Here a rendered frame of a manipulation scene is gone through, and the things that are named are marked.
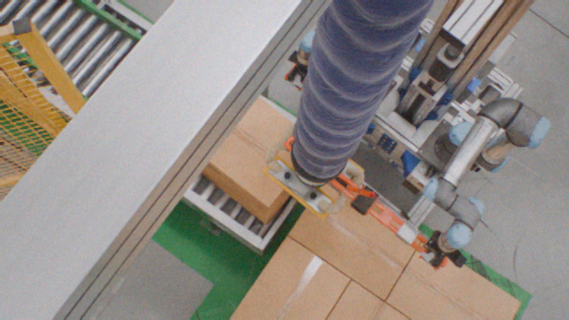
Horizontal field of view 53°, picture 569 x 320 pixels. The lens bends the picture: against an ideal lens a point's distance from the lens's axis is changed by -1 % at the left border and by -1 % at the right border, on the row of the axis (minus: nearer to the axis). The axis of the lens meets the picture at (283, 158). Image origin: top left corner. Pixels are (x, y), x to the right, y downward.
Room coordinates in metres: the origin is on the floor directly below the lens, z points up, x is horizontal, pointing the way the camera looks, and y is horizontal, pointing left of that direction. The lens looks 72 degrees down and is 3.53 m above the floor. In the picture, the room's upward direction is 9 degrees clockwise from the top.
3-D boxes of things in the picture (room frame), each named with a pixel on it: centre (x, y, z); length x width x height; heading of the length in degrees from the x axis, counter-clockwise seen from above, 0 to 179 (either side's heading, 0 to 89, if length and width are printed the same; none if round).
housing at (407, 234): (0.51, -0.54, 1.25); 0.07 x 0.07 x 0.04; 60
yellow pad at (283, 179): (0.66, -0.09, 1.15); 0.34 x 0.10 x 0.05; 60
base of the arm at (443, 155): (0.99, -0.75, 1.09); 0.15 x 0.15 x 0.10
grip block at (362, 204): (0.62, -0.35, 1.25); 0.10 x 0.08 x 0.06; 150
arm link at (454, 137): (0.98, -0.76, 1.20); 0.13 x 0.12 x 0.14; 64
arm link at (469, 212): (0.56, -0.67, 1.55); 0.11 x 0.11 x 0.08; 64
